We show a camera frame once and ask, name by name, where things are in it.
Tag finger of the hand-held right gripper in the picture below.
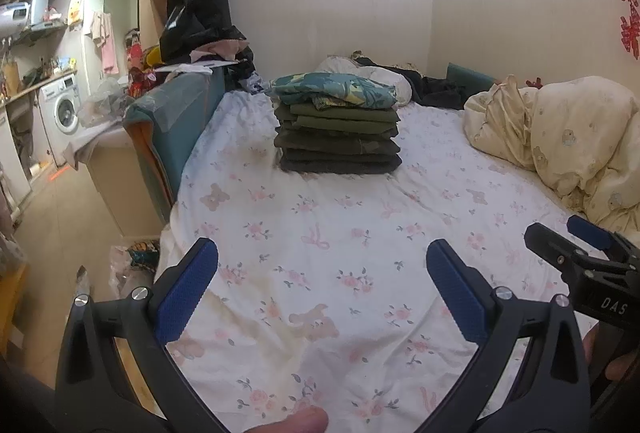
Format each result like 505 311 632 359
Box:
524 222 608 286
567 214 640 264

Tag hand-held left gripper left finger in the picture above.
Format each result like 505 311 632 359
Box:
54 237 226 433

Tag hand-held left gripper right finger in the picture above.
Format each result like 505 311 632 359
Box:
425 239 593 433

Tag teal floral shorts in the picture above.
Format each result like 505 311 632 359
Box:
270 72 398 111

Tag stack of folded dark pants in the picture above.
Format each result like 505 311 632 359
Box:
273 100 403 174

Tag person's right hand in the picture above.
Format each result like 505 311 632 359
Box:
582 327 633 381

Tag person's left hand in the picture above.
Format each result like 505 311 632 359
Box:
240 405 330 433

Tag clear plastic bag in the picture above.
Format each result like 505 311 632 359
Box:
109 240 162 301

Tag cream bear-print duvet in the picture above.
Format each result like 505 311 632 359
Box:
463 75 640 244

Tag white floral bed sheet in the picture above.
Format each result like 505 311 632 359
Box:
160 90 616 433

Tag teal padded bed board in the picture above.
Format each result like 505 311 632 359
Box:
124 73 226 224

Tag dark clothing heap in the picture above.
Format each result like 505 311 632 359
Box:
354 56 466 110

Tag teal headboard cushion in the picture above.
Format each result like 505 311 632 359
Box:
446 62 496 86

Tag white washing machine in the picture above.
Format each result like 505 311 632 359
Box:
39 75 82 148

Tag white pillow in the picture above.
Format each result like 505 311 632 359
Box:
315 57 413 104

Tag white papers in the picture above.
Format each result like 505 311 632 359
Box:
152 59 241 74

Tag pink hanging towel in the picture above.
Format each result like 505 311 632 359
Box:
92 12 121 74

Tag white water heater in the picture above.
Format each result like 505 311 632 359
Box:
0 3 31 38

